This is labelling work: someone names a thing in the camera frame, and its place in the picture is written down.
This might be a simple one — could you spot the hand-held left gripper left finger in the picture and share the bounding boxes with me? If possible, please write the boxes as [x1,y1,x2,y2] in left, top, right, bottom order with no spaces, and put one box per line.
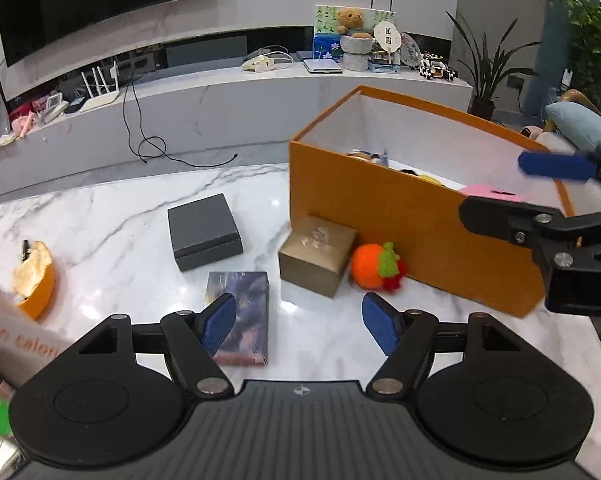
[55,292,237,399]

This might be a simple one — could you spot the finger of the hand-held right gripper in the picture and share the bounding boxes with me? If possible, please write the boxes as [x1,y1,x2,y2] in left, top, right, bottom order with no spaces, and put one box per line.
[517,132,601,183]
[459,195,601,268]

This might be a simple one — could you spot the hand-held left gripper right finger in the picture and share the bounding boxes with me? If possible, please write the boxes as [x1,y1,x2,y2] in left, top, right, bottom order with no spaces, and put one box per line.
[361,292,533,400]

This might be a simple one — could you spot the dark illustrated card box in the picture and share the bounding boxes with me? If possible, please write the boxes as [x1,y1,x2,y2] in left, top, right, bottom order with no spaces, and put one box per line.
[204,271,270,367]

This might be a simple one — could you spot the pink snap wallet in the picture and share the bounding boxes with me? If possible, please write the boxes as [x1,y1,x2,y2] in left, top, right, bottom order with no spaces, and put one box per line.
[460,184,526,203]

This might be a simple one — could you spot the orange storage box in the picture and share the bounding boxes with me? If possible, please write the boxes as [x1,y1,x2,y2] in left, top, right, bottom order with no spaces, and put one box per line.
[289,86,576,318]

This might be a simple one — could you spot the wooden armchair with grey cushion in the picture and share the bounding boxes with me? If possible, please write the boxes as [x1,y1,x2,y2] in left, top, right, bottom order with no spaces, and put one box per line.
[523,89,601,356]

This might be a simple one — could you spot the light blue pillow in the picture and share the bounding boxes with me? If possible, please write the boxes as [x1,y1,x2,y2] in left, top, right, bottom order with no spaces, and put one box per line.
[544,101,601,153]

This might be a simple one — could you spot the crochet orange and strawberry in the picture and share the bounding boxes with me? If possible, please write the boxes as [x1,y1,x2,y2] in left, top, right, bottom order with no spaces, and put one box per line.
[350,241,407,291]

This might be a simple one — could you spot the gold-brown gift box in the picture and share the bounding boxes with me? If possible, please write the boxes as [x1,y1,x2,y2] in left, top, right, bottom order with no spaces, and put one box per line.
[278,215,358,298]

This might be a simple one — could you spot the potted plant with long leaves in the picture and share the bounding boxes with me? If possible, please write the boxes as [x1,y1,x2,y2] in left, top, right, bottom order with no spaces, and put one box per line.
[445,10,541,121]

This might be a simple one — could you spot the black gift box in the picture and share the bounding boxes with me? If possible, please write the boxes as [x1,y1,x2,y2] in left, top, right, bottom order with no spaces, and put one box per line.
[168,193,244,272]

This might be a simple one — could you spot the tall green leafy plant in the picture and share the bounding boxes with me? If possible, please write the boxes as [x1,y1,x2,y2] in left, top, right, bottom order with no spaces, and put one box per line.
[563,0,601,96]

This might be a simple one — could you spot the black and white checkered toy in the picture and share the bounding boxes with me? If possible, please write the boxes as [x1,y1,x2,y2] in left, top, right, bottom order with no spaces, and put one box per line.
[419,52,458,82]

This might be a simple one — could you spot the decorated glass plate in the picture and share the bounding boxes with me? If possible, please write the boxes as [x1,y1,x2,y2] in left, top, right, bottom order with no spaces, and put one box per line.
[397,32,423,67]

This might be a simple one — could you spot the orange peel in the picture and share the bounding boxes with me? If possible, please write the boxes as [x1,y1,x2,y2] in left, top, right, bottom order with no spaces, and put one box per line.
[13,240,57,321]

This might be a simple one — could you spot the white carton with orange lettering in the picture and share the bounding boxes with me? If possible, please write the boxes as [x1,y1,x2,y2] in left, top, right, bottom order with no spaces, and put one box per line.
[0,270,74,391]

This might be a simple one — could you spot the round white hand fan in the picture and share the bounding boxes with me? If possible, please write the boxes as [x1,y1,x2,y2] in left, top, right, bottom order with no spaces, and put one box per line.
[373,21,400,56]

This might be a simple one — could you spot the grey crochet baskets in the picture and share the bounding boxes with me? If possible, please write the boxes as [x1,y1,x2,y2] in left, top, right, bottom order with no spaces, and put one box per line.
[340,35,373,72]

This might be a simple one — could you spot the flat white device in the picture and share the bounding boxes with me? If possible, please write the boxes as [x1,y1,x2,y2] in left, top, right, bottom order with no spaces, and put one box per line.
[303,57,343,75]

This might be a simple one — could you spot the brown teddy bear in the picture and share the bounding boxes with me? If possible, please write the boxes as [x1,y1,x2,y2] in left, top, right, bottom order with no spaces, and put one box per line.
[335,7,373,38]

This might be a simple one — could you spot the white router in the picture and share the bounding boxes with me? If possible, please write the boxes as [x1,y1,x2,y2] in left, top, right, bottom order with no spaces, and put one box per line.
[80,60,124,111]

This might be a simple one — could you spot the painted flower picture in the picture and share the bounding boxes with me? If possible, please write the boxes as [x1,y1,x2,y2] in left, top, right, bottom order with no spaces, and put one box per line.
[313,5,396,61]

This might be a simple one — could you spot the pile of pink stationery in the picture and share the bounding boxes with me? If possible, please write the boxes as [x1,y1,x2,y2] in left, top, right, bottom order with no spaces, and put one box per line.
[8,92,68,136]

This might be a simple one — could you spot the black television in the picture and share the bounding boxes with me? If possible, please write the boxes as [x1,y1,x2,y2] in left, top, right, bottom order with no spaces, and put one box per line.
[0,0,218,67]

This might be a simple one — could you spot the black cable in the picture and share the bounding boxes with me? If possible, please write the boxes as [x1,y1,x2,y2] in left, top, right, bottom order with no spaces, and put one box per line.
[122,77,238,167]

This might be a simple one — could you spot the white charger with cords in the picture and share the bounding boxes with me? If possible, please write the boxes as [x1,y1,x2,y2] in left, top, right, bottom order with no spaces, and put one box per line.
[241,46,296,73]

